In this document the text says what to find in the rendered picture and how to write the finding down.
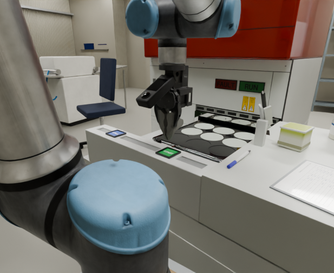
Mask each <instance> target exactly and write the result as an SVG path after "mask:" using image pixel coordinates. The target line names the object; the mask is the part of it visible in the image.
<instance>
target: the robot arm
mask: <svg viewBox="0 0 334 273"><path fill-rule="evenodd" d="M240 12H241V1H240V0H131V1H130V2H129V4H128V5H127V8H126V16H125V18H126V24H127V27H128V29H129V30H130V32H131V33H132V34H134V35H135V36H138V37H142V38H144V39H147V38H153V39H158V62H159V63H160V65H159V70H165V74H164V75H160V76H159V77H158V78H157V79H156V80H155V81H154V82H153V83H152V84H151V85H150V86H149V87H148V88H147V89H146V90H145V91H143V92H142V93H141V94H140V95H139V96H138V97H137V98H136V101H137V104H138V105H139V106H141V107H145V108H149V109H151V108H152V107H153V106H154V112H155V116H156V119H157V122H158V123H159V126H160V128H161V130H162V132H163V134H164V136H165V138H166V140H170V139H171V138H172V137H173V135H174V133H175V131H176V130H177V129H179V128H180V127H181V126H182V125H183V124H184V121H183V119H181V118H180V117H181V112H182V109H181V108H184V107H185V106H187V107H188V106H191V105H192V93H193V87H188V66H186V65H185V64H184V63H186V58H187V48H186V47H187V38H214V39H217V38H221V37H232V36H233V35H234V34H235V33H236V32H237V29H238V26H239V21H240ZM189 93H191V101H190V102H189ZM169 111H171V112H170V113H169ZM0 215H1V216H2V217H3V218H4V219H5V220H6V221H8V222H9V223H11V224H12V225H14V226H17V227H19V228H23V229H24V230H26V231H28V232H30V233H31V234H33V235H34V236H36V237H38V238H39V239H41V240H43V241H44V242H46V243H48V244H50V245H51V246H53V247H54V248H56V249H58V250H60V251H61V252H63V253H64V254H66V255H68V256H69V257H71V258H73V259H74V260H76V261H77V262H78V263H79V265H80V266H81V270H82V273H171V271H170V269H169V267H168V242H169V226H170V222H171V212H170V208H169V204H168V192H167V189H166V186H165V184H164V182H163V180H162V179H161V178H160V176H159V175H158V174H157V173H156V172H154V171H153V170H152V169H151V168H149V167H147V166H145V165H143V164H141V163H138V162H135V161H130V160H123V159H120V160H119V161H113V160H112V159H109V160H103V161H98V162H95V163H92V164H90V165H87V164H86V163H85V161H84V158H83V154H82V151H81V148H80V144H79V142H78V140H77V139H76V138H75V137H74V136H72V135H70V134H68V133H65V132H64V131H63V129H62V126H61V123H60V120H59V117H58V114H57V111H56V108H55V105H54V102H53V99H52V97H51V93H50V90H49V87H48V84H47V81H46V79H45V76H44V72H43V69H42V66H41V64H40V61H39V58H38V55H37V52H36V49H35V46H34V43H33V40H32V37H31V34H30V31H29V28H28V25H27V22H26V20H25V17H24V13H23V10H22V7H21V4H20V2H19V0H0Z"/></svg>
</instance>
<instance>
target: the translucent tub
mask: <svg viewBox="0 0 334 273"><path fill-rule="evenodd" d="M280 128H281V129H280V135H279V140H278V142H277V144H278V146H281V147H285V148H288V149H291V150H294V151H298V152H301V151H302V150H304V149H306V148H307V147H309V145H310V143H311V141H310V140H311V135H312V131H313V129H314V128H315V127H312V126H307V125H302V124H299V123H294V122H288V123H286V124H284V125H282V126H280Z"/></svg>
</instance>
